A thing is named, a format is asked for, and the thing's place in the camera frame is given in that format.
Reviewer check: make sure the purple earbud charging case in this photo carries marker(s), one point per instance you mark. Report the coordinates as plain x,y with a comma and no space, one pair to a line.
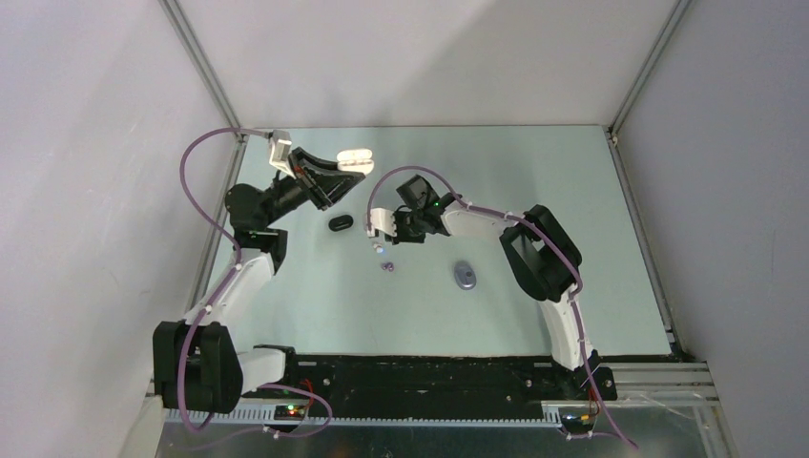
464,275

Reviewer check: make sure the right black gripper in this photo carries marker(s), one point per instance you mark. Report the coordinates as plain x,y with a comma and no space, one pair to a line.
401,238

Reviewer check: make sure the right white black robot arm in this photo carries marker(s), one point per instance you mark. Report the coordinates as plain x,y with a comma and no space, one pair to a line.
541,255

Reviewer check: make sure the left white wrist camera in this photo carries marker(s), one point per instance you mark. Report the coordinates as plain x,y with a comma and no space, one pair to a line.
279,148

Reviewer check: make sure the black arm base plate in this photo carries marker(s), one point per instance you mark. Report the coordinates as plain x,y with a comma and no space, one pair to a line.
537,375

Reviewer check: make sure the right controller board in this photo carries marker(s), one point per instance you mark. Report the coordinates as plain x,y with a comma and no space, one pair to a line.
578,424

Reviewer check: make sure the black earbud charging case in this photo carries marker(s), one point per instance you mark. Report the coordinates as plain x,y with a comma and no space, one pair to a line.
340,223

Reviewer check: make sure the left controller board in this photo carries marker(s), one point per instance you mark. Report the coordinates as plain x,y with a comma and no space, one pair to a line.
290,413

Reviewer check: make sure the white earbud charging case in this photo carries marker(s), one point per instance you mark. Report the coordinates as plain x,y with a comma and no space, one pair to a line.
355,161

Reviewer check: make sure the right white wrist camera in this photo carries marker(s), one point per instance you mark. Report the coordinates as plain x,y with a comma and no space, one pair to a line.
380,221

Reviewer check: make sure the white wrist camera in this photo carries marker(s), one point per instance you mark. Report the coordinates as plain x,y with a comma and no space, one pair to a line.
380,221
279,148

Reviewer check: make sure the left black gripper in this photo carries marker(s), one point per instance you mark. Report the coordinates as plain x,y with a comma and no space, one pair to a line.
322,188

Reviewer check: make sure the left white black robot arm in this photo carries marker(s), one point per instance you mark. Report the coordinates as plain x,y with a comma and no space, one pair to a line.
197,366

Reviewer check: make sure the controller board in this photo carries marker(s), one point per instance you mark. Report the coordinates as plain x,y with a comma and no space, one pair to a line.
578,424
290,413

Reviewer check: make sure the aluminium frame rail front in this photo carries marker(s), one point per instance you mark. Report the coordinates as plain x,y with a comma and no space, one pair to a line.
665,384

